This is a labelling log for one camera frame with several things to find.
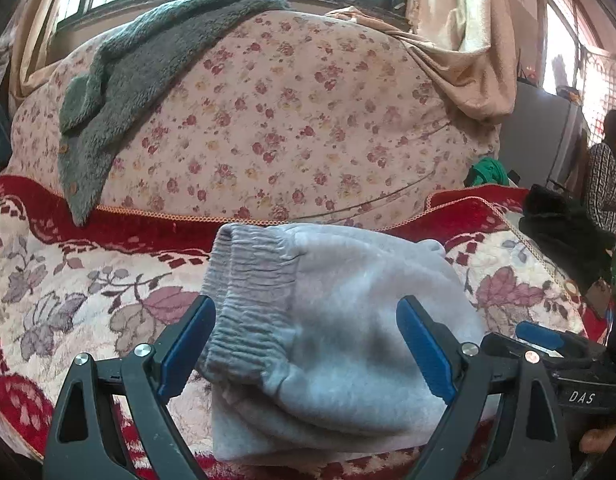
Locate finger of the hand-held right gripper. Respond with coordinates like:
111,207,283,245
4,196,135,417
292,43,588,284
515,320,567,352
480,332,528,359

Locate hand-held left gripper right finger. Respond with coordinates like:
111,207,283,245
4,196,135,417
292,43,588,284
395,295,574,480

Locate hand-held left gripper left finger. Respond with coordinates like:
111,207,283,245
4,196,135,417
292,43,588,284
42,294,217,480

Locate grey fleece pants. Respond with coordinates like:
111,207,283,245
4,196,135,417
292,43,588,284
197,222,487,464

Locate person's right hand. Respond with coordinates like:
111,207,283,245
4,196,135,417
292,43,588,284
579,422,616,456

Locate black cloth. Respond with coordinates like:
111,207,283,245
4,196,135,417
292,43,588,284
518,184,616,297

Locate red floral blanket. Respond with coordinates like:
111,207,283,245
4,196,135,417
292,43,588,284
0,175,611,480

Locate green cloth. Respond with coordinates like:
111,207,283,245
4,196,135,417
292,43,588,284
463,156,512,189

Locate grey cabinet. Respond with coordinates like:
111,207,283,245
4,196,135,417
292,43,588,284
500,82,592,197

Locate pink floral quilt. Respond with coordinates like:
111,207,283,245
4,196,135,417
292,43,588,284
10,7,504,233

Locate window with lattice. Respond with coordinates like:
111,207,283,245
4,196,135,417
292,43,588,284
539,0,616,137

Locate grey-green fleece jacket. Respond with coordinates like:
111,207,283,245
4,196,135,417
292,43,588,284
58,0,291,227

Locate beige curtain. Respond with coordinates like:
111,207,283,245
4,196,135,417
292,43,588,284
8,0,97,107
328,0,520,124

